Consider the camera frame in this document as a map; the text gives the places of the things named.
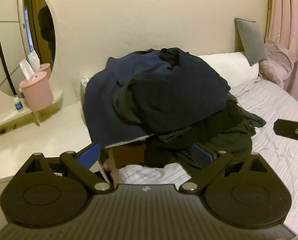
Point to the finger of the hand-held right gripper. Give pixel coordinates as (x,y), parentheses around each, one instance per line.
(291,130)

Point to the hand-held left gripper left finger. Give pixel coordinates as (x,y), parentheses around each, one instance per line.
(90,155)

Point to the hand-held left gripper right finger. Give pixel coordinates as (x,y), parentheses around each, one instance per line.
(201,155)

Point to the dark navy garment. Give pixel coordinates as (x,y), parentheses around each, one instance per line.
(179,95)

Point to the white ribbed bedspread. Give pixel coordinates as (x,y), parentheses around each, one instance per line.
(276,175)

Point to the navy blue collared shirt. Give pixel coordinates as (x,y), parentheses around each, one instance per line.
(101,105)

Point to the white dressing table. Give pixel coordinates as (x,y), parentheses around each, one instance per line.
(38,135)

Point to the pink blanket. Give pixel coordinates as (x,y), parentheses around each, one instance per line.
(276,62)

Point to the pink tissue holder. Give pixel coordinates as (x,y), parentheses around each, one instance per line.
(37,92)

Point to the small blue label bottle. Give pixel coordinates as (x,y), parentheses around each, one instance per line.
(18,104)

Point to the white pillow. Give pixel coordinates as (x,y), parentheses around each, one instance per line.
(229,65)

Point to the grey cushion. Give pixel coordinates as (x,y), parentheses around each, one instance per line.
(251,40)

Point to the black crumpled garment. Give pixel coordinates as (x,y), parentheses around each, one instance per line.
(175,56)

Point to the white tissue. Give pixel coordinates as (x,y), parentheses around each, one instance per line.
(27,68)

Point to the oval mirror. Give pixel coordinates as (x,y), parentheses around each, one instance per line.
(13,37)

